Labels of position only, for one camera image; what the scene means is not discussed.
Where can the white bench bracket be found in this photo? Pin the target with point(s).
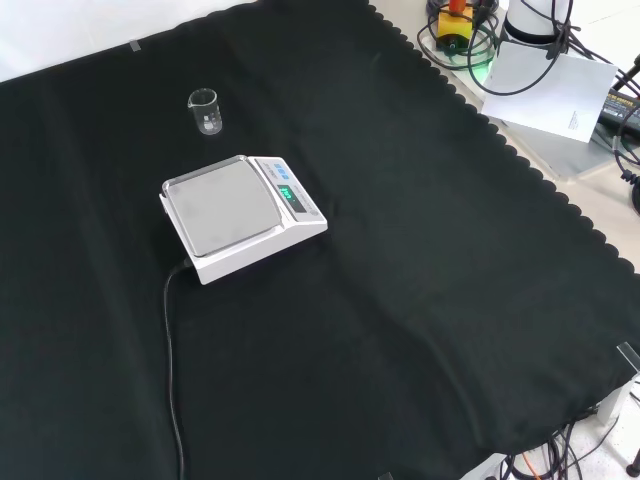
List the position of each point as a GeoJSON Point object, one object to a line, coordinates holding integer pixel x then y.
{"type": "Point", "coordinates": [614, 400]}

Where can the white paper sheet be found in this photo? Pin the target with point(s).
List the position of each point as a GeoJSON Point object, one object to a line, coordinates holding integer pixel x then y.
{"type": "Point", "coordinates": [550, 95]}

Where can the black bench cloth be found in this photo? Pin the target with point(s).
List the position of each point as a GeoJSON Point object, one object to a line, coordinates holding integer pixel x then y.
{"type": "Point", "coordinates": [350, 325]}

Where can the white electronic balance steel pan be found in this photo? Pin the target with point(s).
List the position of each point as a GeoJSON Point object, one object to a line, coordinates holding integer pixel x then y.
{"type": "Point", "coordinates": [225, 207]}

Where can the clear cloth clip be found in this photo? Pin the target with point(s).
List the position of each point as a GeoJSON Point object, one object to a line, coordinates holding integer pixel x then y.
{"type": "Point", "coordinates": [629, 354]}
{"type": "Point", "coordinates": [386, 475]}
{"type": "Point", "coordinates": [135, 46]}

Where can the small clear glass beaker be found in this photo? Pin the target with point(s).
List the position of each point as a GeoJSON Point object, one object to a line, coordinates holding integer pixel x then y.
{"type": "Point", "coordinates": [206, 114]}

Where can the grey metal base plate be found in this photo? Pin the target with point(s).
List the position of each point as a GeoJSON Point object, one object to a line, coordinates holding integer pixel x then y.
{"type": "Point", "coordinates": [560, 152]}

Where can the black power adapter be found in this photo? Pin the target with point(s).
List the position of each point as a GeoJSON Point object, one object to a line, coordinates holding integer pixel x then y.
{"type": "Point", "coordinates": [620, 107]}

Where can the yellow stop button box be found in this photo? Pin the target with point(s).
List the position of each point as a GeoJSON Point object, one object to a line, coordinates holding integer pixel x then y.
{"type": "Point", "coordinates": [456, 27]}

